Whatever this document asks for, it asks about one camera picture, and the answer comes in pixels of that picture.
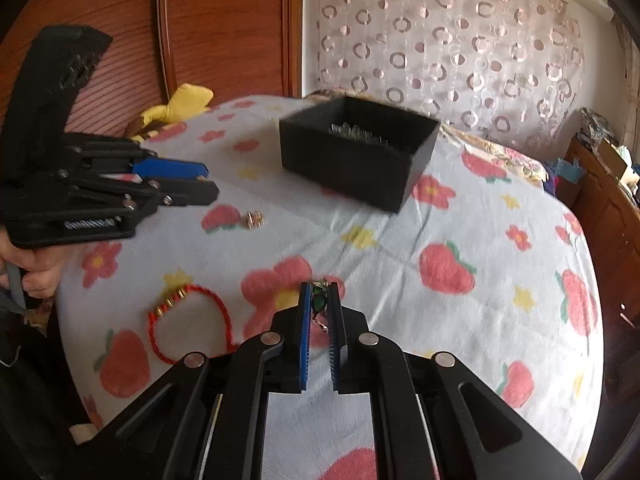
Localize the dark blue blanket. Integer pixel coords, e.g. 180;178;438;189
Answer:
542;169;576;202

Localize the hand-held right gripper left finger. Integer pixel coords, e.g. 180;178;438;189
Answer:
90;281;314;480

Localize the yellow plush toy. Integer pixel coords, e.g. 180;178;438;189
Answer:
125;82;215;142

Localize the strawberry print blanket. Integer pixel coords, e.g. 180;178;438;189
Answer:
55;94;609;480

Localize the wooden side cabinet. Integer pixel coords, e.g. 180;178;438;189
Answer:
565;137;640;322

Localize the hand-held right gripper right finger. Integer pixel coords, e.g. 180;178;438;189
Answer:
327;283;587;480

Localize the person's left hand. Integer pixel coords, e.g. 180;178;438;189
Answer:
0;225;69;301

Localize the blue paper item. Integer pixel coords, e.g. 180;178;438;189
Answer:
547;157;587;184

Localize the green gem earring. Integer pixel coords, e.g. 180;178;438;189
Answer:
310;281;331;334

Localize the black box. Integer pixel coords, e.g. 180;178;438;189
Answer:
278;96;441;214

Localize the brown wooden wardrobe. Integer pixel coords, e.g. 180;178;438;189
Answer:
0;0;307;142

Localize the circle pattern sheer curtain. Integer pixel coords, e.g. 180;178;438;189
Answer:
302;0;587;152

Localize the red cord bracelet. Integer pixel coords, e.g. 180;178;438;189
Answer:
147;283;234;365

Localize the stack of printed cloth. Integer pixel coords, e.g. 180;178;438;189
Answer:
579;107;612;142

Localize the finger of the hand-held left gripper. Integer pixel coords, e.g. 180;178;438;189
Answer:
75;139;209;182
69;181;221;212

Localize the cardboard box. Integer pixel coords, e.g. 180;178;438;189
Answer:
597;137;634;182

